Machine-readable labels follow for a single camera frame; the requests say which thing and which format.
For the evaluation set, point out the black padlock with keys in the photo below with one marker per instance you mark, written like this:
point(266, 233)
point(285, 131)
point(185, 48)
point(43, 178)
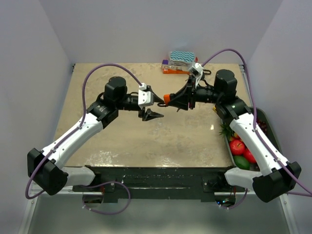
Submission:
point(206, 72)

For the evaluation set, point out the green plastic leaves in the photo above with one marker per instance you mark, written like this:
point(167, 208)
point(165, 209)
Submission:
point(226, 131)

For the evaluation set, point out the orange padlock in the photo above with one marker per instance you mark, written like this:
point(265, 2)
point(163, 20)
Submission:
point(166, 100)

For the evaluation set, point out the blue zigzag sponge pack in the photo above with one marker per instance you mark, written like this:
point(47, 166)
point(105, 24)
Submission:
point(181, 58)

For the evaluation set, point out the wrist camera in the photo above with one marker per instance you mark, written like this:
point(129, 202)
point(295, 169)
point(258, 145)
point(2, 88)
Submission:
point(145, 96)
point(196, 70)

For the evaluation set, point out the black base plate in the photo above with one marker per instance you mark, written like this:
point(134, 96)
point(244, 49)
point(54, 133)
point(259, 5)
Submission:
point(198, 183)

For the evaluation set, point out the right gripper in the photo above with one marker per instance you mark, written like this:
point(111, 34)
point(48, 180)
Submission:
point(182, 102)

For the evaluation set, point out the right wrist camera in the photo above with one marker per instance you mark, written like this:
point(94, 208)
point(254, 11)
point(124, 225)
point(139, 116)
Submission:
point(196, 70)

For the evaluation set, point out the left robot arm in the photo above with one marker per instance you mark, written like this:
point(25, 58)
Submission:
point(47, 166)

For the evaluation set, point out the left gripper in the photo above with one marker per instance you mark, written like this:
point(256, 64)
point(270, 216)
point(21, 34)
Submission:
point(149, 114)

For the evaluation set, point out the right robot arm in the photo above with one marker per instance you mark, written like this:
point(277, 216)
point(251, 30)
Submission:
point(276, 174)

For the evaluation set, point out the red apple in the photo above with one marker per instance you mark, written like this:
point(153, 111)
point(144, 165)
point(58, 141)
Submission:
point(237, 147)
point(249, 156)

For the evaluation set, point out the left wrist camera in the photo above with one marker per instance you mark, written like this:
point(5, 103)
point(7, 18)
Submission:
point(145, 96)

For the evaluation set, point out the orange box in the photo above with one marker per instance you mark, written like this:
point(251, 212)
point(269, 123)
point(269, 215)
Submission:
point(167, 68)

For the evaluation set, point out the dark grapes bunch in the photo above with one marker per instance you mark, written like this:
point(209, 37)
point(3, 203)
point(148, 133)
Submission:
point(262, 125)

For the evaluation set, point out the green mango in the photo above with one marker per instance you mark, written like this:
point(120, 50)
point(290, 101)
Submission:
point(241, 162)

